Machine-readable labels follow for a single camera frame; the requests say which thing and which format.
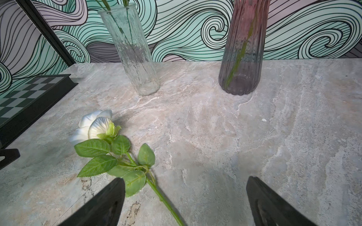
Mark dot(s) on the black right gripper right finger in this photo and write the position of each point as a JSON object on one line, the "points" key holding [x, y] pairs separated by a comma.
{"points": [[270, 209]]}

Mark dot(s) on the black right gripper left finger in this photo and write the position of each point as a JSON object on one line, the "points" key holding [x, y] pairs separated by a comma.
{"points": [[103, 209]]}

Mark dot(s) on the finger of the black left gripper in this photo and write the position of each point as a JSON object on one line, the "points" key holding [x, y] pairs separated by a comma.
{"points": [[9, 156]]}

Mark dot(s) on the white rose flower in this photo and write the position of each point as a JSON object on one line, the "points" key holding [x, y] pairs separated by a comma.
{"points": [[240, 54], [99, 139]]}

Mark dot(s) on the orange marigold flower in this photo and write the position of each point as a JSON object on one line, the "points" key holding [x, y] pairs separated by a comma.
{"points": [[117, 20]]}

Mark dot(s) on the black white chessboard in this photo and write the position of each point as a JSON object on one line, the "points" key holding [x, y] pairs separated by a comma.
{"points": [[25, 105]]}

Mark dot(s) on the purple glass vase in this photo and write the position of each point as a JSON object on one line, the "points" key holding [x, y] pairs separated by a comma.
{"points": [[240, 71]]}

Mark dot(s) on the clear glass vase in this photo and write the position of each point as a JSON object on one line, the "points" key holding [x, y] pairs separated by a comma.
{"points": [[140, 69]]}

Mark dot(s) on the black frame post left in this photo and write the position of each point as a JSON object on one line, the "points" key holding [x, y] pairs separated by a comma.
{"points": [[31, 11]]}

